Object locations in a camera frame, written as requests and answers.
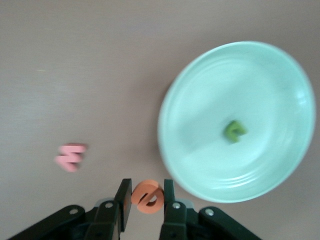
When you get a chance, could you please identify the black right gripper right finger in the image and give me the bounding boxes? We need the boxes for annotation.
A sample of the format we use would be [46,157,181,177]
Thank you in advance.
[159,179,263,240]

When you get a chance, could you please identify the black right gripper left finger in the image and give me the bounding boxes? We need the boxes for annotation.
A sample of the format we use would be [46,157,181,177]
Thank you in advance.
[6,178,133,240]

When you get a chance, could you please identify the orange foam letter e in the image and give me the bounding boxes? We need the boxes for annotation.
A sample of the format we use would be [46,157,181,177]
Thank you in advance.
[131,179,166,215]

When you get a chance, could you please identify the pink foam letter w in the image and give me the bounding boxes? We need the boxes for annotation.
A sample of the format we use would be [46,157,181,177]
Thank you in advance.
[54,142,88,173]

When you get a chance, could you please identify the green foam letter u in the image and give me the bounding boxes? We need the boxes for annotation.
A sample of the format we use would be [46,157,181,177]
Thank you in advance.
[223,120,248,144]

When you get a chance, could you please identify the brown table cover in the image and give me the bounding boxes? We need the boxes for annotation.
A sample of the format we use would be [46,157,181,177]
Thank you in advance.
[0,0,320,240]

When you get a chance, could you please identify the light green plate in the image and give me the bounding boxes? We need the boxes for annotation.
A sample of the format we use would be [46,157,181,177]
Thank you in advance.
[157,41,316,204]

